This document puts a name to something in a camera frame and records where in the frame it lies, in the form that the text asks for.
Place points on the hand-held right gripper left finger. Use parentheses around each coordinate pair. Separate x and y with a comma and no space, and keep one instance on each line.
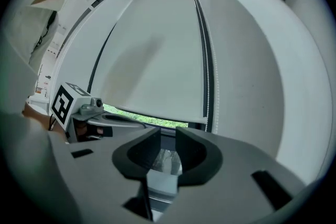
(99,186)

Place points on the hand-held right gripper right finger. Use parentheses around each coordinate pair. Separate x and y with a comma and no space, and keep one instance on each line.
(231,196)

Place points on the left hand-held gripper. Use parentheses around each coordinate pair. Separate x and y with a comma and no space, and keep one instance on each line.
(61,105)

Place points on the white roller blind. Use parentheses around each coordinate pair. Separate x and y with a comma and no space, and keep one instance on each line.
(157,55)

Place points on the person's left forearm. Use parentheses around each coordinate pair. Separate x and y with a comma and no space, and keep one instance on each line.
(36,116)

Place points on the person's left hand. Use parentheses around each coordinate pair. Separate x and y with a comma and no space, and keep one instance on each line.
(105,132)

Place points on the green bushes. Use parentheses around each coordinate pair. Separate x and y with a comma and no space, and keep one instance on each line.
(157,122)

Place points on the person's white shirt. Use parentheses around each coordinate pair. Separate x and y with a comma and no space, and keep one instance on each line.
(21,34)

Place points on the gray gripper camera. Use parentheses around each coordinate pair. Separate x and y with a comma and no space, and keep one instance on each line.
(95,103)

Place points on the black window frame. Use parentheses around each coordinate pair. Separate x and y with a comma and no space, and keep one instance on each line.
(204,34)

